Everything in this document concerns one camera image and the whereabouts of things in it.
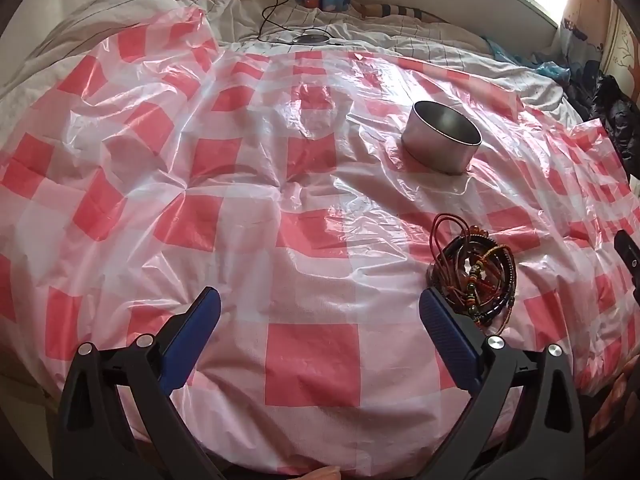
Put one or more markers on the round grey charger disc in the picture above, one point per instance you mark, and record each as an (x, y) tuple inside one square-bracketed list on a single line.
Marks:
[(310, 39)]

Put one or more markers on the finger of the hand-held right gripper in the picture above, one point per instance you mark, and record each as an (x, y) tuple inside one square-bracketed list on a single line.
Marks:
[(627, 255)]

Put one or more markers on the black puffer jacket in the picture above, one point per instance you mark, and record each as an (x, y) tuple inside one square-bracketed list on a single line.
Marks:
[(615, 110)]

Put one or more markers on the round metal tin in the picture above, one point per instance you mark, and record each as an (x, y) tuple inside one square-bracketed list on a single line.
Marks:
[(435, 145)]

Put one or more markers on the cream wardrobe with tree print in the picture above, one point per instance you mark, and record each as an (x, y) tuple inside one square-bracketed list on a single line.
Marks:
[(625, 45)]

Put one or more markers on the blue plastic bag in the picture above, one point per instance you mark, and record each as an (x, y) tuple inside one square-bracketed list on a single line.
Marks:
[(552, 67)]

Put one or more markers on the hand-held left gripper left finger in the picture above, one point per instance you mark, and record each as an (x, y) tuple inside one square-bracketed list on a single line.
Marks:
[(192, 340)]

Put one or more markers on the striped plush toy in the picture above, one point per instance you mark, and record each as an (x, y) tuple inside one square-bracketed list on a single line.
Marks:
[(400, 10)]

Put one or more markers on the red white checked plastic sheet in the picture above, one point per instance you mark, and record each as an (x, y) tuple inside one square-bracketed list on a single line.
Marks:
[(250, 185)]

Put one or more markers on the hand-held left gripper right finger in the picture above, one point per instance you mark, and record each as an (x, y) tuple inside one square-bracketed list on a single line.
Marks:
[(445, 330)]

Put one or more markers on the pink printed curtain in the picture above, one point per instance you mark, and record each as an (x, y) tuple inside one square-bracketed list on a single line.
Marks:
[(585, 5)]

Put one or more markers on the white striped duvet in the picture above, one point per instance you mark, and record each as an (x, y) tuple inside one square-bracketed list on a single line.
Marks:
[(425, 47)]

